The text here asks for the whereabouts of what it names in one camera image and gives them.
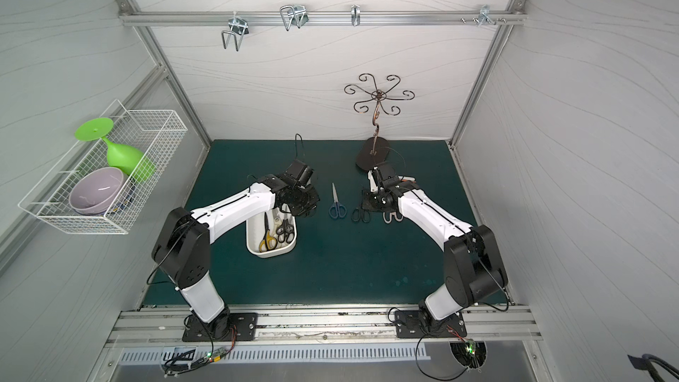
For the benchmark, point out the white plastic storage box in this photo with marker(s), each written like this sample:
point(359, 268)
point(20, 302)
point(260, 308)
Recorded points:
point(271, 233)

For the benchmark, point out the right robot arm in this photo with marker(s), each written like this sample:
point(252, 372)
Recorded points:
point(473, 268)

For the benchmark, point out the white vented cable duct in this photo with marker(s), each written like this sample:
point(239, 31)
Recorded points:
point(283, 354)

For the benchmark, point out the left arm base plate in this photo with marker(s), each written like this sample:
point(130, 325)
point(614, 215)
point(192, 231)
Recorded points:
point(225, 327)

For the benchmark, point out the metal double hook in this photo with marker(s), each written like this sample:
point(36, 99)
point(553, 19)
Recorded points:
point(237, 29)
point(293, 16)

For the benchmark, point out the small metal hook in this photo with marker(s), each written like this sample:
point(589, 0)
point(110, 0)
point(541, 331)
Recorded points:
point(355, 15)

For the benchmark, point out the green plastic goblet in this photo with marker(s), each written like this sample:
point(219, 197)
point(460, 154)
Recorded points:
point(128, 159)

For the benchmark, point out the yellow black handled scissors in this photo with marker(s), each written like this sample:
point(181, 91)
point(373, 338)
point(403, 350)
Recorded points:
point(268, 242)

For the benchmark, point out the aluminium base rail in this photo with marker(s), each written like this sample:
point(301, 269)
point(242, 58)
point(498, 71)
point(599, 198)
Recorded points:
point(324, 324)

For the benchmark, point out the white wire basket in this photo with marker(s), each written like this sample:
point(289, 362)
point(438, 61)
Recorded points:
point(157, 133)

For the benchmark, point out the metal double hook left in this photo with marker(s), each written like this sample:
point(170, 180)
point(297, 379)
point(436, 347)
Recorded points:
point(237, 29)

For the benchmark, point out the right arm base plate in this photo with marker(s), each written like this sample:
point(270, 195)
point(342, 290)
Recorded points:
point(416, 323)

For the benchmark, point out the metal bracket hook right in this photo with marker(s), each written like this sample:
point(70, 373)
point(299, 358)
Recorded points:
point(484, 18)

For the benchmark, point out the blue handled scissors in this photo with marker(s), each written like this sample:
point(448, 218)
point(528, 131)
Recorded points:
point(337, 210)

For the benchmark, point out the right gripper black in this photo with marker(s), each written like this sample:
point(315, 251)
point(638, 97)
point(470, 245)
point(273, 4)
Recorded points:
point(383, 202)

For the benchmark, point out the grey pink handled scissors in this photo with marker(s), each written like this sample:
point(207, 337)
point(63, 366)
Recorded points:
point(391, 217)

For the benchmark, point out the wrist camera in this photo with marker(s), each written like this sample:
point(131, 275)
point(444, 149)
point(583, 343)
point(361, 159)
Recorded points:
point(298, 174)
point(382, 178)

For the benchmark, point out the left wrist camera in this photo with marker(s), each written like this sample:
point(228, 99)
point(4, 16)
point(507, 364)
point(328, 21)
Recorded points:
point(298, 174)

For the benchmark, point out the green table mat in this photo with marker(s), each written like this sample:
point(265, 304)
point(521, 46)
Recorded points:
point(334, 261)

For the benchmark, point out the purple bowl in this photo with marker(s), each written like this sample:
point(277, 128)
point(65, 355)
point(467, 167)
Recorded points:
point(94, 194)

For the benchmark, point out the small black handled scissors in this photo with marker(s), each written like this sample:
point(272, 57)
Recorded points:
point(284, 229)

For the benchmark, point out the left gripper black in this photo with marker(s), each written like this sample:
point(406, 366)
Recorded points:
point(300, 202)

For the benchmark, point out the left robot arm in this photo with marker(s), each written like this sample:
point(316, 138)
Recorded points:
point(183, 247)

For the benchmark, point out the brown metal hook stand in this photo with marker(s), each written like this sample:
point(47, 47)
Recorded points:
point(376, 149)

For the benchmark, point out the metal double hook middle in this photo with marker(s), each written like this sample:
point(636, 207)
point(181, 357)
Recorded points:
point(293, 16)

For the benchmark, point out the aluminium top rail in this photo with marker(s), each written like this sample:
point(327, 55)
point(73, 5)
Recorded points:
point(316, 18)

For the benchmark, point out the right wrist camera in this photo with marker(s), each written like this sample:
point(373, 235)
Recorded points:
point(382, 178)

